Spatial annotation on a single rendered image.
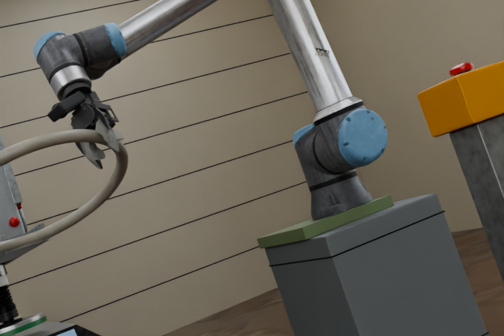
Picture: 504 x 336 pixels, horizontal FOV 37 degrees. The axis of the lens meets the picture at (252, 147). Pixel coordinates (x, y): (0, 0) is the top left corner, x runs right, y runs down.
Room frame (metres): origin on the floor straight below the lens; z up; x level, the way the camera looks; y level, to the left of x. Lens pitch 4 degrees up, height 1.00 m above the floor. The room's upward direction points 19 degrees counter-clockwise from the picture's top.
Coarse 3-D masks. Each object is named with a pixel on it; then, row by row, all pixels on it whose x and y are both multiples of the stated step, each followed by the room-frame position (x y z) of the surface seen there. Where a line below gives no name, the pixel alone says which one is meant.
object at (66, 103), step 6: (72, 96) 1.73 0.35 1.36; (78, 96) 1.75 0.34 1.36; (84, 96) 1.77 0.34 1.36; (60, 102) 1.68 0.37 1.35; (66, 102) 1.70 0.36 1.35; (72, 102) 1.72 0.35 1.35; (78, 102) 1.74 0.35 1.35; (54, 108) 1.68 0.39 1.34; (60, 108) 1.68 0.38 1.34; (66, 108) 1.68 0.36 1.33; (72, 108) 1.73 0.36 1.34; (48, 114) 1.69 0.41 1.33; (54, 114) 1.68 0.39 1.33; (60, 114) 1.68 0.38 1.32; (66, 114) 1.70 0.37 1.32; (54, 120) 1.69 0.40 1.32
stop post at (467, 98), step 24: (480, 72) 1.17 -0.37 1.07; (432, 96) 1.23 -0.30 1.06; (456, 96) 1.17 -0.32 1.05; (480, 96) 1.17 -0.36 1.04; (432, 120) 1.25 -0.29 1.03; (456, 120) 1.19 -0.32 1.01; (480, 120) 1.16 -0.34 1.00; (456, 144) 1.24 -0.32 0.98; (480, 144) 1.19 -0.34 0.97; (480, 168) 1.21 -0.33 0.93; (480, 192) 1.23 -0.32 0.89; (480, 216) 1.25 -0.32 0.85
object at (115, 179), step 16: (16, 144) 1.62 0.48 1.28; (32, 144) 1.63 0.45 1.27; (48, 144) 1.65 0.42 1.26; (0, 160) 1.61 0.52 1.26; (112, 176) 1.97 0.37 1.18; (112, 192) 2.01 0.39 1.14; (80, 208) 2.04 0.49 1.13; (96, 208) 2.04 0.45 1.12; (64, 224) 2.04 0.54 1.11; (16, 240) 1.99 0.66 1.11; (32, 240) 2.01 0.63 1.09
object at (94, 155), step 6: (84, 144) 1.75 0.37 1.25; (90, 144) 1.75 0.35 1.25; (84, 150) 1.75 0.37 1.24; (90, 150) 1.74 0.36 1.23; (96, 150) 1.78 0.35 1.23; (90, 156) 1.74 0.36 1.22; (96, 156) 1.75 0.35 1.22; (102, 156) 1.79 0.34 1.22; (96, 162) 1.73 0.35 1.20; (102, 168) 1.74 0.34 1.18
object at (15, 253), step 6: (36, 228) 2.06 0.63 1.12; (42, 228) 2.03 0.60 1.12; (24, 234) 2.17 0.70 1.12; (0, 240) 1.97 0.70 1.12; (42, 240) 2.03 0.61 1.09; (48, 240) 2.04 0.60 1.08; (24, 246) 2.00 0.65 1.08; (30, 246) 2.04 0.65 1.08; (36, 246) 2.11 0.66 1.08; (6, 252) 1.97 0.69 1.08; (12, 252) 2.02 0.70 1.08; (18, 252) 2.10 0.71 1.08; (24, 252) 2.20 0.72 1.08; (0, 258) 2.06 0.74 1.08; (6, 258) 2.17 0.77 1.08; (12, 258) 2.27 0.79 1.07; (6, 264) 2.44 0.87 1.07
